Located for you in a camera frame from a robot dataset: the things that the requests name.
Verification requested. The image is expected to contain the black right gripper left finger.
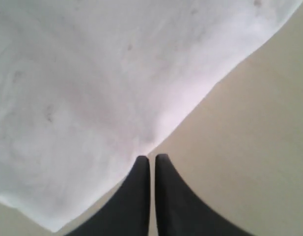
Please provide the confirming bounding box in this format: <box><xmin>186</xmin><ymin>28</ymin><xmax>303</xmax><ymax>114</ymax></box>
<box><xmin>68</xmin><ymin>156</ymin><xmax>150</xmax><ymax>236</ymax></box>

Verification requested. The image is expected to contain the white t-shirt red print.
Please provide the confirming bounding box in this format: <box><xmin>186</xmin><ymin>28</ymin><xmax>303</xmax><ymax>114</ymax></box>
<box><xmin>0</xmin><ymin>0</ymin><xmax>301</xmax><ymax>233</ymax></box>

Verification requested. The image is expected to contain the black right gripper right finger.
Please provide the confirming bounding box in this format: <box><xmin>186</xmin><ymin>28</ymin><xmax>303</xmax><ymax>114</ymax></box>
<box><xmin>155</xmin><ymin>154</ymin><xmax>250</xmax><ymax>236</ymax></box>

